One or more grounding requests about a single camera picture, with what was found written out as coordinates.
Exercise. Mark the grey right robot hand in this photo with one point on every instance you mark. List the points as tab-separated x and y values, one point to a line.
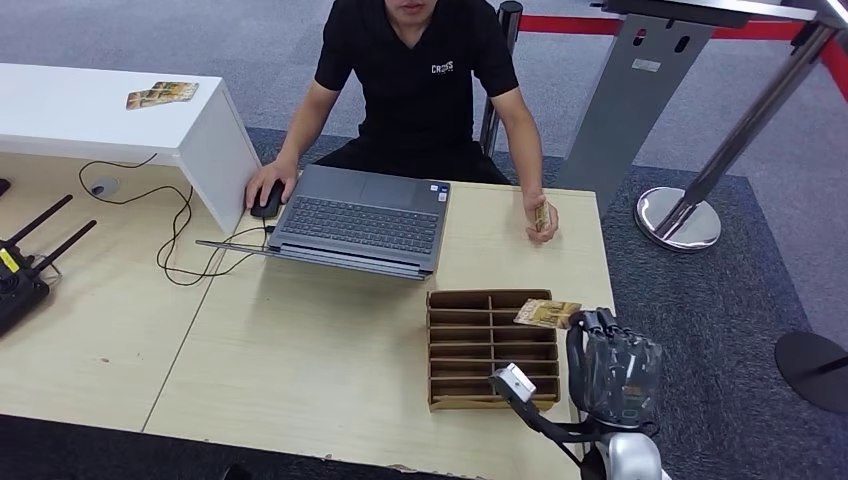
619	378

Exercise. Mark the person's right hand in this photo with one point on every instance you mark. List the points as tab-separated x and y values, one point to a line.
272	175

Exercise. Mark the person's left hand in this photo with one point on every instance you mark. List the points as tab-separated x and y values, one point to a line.
553	222

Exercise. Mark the golden patterned ID card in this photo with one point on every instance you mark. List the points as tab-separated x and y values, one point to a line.
543	216

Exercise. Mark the black computer mouse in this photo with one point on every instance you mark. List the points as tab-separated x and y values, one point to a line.
266	210

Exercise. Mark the person's left forearm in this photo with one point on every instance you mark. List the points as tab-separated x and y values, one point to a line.
530	162

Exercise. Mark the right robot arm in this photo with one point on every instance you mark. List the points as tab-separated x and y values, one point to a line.
629	457

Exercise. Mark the person's right forearm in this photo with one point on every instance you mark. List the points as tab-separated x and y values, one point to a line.
301	136

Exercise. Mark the brown wooden card organizer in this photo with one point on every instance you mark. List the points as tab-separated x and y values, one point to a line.
464	358

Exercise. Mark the person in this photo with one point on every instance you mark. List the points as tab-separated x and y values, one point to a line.
417	99

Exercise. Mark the grey laptop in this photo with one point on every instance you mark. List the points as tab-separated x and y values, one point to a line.
364	222

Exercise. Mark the grey sign stand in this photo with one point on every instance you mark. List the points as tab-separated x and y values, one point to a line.
629	112

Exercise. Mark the white desk shelf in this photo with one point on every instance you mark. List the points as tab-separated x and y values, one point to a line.
99	112

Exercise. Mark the black round base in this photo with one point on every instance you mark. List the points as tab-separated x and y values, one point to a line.
815	371

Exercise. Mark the red barrier belt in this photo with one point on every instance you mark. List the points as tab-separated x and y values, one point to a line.
838	69
570	25

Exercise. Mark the small dark object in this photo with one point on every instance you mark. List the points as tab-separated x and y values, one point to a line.
4	187

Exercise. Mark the black router with antennas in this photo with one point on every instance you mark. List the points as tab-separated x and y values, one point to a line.
20	291

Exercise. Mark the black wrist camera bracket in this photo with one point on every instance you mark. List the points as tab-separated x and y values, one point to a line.
540	424

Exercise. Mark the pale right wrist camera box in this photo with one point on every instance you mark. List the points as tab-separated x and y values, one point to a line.
514	383

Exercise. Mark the chrome stanchion post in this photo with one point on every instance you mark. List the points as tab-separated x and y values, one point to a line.
676	222

